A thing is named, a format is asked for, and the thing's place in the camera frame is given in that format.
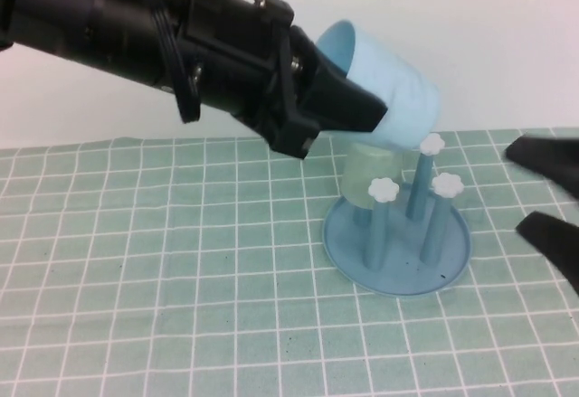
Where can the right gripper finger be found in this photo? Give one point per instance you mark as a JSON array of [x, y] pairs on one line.
[[552, 157], [556, 243]]

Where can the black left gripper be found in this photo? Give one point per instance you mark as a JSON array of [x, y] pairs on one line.
[[235, 62]]

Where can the light blue plastic cup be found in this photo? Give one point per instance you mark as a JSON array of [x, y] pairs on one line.
[[398, 89]]

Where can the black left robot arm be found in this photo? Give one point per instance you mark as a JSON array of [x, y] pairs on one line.
[[68, 17]]

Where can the translucent green plastic cup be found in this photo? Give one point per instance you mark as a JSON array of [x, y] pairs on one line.
[[366, 175]]

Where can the blue cup stand white caps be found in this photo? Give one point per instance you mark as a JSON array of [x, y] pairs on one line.
[[398, 275]]

